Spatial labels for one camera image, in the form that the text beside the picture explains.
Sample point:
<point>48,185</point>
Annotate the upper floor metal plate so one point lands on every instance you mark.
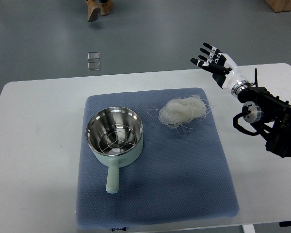
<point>92,56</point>

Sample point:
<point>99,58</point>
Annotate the left tan boot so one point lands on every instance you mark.
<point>93,10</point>

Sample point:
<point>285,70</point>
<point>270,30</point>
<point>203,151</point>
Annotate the white vermicelli noodle bundle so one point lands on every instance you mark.
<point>179,112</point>

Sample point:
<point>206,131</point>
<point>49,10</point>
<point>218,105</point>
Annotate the wooden box corner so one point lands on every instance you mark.
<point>279,5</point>

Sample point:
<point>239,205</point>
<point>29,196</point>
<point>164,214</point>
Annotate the tan boot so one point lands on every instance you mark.
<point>105,7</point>
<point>93,10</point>

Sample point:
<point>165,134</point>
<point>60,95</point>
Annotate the black table control panel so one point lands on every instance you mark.
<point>285,224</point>

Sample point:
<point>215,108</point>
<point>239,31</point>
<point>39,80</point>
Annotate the wire steaming rack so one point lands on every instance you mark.
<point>116,139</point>

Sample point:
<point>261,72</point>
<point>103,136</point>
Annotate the mint green steel pot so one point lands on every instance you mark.
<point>106,118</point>

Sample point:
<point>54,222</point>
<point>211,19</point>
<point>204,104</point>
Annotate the blue quilted mat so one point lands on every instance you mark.
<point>178,176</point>

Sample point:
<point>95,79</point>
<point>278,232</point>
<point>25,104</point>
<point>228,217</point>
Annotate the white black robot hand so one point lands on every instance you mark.
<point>224,70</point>

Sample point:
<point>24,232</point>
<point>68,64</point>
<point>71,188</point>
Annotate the right tan boot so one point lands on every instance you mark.
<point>105,7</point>

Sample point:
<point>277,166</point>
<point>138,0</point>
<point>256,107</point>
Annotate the white table leg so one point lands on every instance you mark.
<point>248,228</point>

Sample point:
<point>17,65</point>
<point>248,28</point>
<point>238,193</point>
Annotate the blue label under mat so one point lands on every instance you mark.
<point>119,229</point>

